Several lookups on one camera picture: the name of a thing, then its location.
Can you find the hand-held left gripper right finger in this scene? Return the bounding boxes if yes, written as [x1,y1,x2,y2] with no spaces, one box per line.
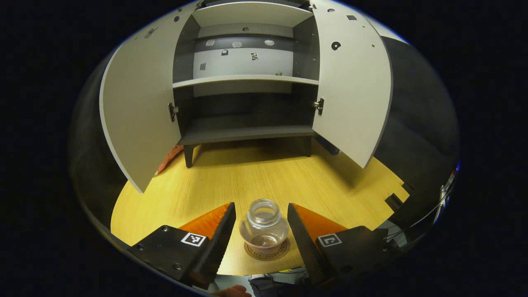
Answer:
[287,203,398,287]

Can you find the clear glass bottle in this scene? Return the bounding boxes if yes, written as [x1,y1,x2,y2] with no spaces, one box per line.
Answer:
[239,198,289,250]

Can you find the round brown coaster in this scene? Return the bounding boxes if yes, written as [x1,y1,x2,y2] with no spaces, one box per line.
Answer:
[244,237,290,262]

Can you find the white door with cat sticker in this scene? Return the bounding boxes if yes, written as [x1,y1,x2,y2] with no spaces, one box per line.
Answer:
[311,0,394,169]

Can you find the white cabinet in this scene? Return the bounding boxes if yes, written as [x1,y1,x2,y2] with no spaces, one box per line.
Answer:
[171,0,326,169]

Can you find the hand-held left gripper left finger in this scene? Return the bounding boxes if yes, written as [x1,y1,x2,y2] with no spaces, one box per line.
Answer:
[127,202,237,290]

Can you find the white cabinet shelf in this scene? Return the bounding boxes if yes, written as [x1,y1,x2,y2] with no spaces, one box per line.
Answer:
[172,74,321,90]
[192,2,315,28]

